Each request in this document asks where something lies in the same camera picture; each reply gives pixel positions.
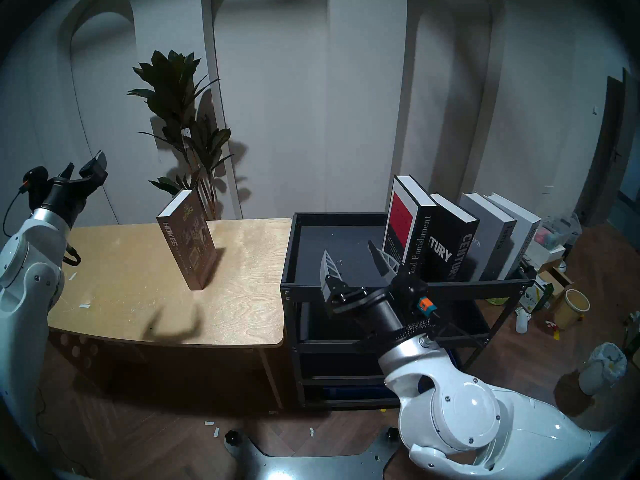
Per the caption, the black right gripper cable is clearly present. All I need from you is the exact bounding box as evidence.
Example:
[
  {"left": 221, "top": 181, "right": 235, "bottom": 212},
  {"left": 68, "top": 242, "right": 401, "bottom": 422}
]
[{"left": 394, "top": 318, "right": 444, "bottom": 343}]

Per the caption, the light wooden table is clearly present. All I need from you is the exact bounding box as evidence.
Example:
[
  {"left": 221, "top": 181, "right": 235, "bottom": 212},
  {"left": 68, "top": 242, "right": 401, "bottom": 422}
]
[{"left": 47, "top": 217, "right": 293, "bottom": 410}]

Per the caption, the dark brown door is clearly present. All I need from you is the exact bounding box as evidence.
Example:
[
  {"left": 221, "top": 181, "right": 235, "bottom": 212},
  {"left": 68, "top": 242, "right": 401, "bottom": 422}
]
[{"left": 575, "top": 68, "right": 640, "bottom": 230}]

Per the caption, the grey metal robot base plate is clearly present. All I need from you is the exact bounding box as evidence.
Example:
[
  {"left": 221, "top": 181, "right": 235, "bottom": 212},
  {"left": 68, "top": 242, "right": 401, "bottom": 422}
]
[{"left": 224, "top": 426, "right": 403, "bottom": 480}]

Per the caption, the green white carton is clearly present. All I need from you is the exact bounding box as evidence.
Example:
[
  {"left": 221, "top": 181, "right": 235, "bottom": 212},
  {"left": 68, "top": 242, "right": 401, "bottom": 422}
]
[{"left": 519, "top": 276, "right": 555, "bottom": 314}]

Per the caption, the black Crime and Punishment book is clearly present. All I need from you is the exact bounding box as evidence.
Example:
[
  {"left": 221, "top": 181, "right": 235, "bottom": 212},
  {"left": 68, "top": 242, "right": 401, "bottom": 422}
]
[{"left": 382, "top": 175, "right": 437, "bottom": 284}]

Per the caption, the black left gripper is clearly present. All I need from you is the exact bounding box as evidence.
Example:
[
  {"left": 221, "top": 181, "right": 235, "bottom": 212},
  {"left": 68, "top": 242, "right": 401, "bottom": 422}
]
[{"left": 22, "top": 151, "right": 109, "bottom": 230}]

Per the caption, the white Design Hotels Yearbook book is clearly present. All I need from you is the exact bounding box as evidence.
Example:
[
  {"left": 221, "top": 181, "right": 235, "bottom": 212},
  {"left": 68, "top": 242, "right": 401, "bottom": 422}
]
[{"left": 487, "top": 193, "right": 542, "bottom": 281}]

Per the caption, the brown cardboard box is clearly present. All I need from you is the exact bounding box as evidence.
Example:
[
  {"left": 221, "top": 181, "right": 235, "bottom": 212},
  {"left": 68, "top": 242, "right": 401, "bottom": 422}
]
[{"left": 537, "top": 269, "right": 573, "bottom": 295}]

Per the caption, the white trash bag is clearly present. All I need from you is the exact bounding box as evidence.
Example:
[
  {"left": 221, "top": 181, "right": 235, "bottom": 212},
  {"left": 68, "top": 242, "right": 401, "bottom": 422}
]
[{"left": 578, "top": 342, "right": 628, "bottom": 396}]

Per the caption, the grey ianra book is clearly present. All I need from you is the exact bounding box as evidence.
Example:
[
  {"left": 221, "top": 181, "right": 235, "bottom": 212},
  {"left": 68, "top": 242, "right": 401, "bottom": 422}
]
[{"left": 457, "top": 193, "right": 518, "bottom": 281}]

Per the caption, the tall green leafy plant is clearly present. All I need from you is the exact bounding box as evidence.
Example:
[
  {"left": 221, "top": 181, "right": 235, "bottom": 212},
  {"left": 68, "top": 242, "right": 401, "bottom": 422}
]
[{"left": 126, "top": 49, "right": 236, "bottom": 210}]

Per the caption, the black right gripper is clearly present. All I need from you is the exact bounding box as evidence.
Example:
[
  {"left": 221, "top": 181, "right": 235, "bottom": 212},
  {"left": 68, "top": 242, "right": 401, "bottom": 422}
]
[{"left": 319, "top": 240, "right": 443, "bottom": 353}]

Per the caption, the dark blue flat bin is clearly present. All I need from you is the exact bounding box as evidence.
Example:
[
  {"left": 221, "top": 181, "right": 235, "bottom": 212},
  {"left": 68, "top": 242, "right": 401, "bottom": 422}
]
[{"left": 320, "top": 383, "right": 388, "bottom": 401}]

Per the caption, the black Century book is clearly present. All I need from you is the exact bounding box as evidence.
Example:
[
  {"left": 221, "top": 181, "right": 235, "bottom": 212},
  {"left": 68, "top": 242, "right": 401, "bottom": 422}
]
[{"left": 425, "top": 193, "right": 480, "bottom": 282}]

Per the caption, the clear plastic storage box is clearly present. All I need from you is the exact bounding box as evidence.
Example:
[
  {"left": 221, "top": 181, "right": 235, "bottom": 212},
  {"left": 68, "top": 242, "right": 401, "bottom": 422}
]
[{"left": 534, "top": 213, "right": 582, "bottom": 251}]

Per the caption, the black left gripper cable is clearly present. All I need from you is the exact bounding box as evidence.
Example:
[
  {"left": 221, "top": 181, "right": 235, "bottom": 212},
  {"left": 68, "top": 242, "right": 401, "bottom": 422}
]
[{"left": 2, "top": 184, "right": 82, "bottom": 267}]

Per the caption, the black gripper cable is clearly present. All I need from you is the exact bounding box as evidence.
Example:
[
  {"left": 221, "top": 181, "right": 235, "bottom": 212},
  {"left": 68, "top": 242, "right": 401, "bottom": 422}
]
[
  {"left": 394, "top": 318, "right": 444, "bottom": 343},
  {"left": 2, "top": 184, "right": 82, "bottom": 267}
]

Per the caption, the black metal shelf cart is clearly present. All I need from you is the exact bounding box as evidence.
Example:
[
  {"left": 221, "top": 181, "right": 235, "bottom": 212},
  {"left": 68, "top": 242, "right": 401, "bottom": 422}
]
[{"left": 280, "top": 212, "right": 534, "bottom": 410}]

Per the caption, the brown Homes book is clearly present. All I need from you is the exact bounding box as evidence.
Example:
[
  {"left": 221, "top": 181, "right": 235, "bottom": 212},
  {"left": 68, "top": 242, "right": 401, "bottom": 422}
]
[{"left": 156, "top": 189, "right": 221, "bottom": 291}]

